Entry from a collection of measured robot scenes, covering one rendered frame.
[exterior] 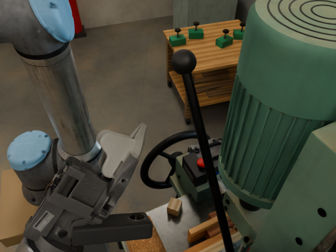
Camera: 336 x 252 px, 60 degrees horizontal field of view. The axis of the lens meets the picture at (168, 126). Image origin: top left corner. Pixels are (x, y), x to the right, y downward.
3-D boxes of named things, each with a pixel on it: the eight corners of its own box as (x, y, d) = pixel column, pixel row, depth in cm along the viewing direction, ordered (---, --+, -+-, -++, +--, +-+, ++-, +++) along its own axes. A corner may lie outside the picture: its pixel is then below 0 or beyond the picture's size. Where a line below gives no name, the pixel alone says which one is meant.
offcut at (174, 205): (177, 216, 81) (178, 211, 78) (166, 212, 81) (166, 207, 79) (181, 206, 83) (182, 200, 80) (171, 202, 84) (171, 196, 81)
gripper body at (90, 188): (73, 161, 37) (19, 245, 36) (129, 191, 40) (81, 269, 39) (71, 150, 44) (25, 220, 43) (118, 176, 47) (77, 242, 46)
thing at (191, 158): (214, 144, 91) (216, 132, 87) (234, 171, 84) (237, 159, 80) (176, 159, 87) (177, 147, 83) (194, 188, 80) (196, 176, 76)
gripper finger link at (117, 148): (122, 108, 39) (84, 167, 38) (157, 130, 41) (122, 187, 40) (118, 106, 42) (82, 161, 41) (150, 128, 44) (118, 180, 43)
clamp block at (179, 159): (212, 158, 98) (216, 140, 92) (236, 189, 90) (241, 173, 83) (173, 174, 94) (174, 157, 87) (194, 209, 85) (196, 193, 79)
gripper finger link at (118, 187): (132, 156, 39) (96, 214, 38) (141, 162, 39) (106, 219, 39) (125, 150, 43) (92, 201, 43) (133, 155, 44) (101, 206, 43)
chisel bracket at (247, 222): (242, 197, 75) (249, 178, 69) (279, 246, 67) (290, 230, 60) (218, 208, 73) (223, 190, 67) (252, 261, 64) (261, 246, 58)
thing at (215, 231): (272, 202, 84) (277, 194, 80) (277, 208, 82) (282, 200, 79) (204, 236, 77) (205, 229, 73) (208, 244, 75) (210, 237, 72)
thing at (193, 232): (255, 205, 83) (259, 195, 79) (258, 209, 82) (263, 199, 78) (187, 238, 76) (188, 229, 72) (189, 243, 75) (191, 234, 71)
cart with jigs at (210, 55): (228, 72, 278) (241, 5, 232) (258, 111, 240) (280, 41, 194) (162, 84, 265) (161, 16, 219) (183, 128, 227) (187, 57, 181)
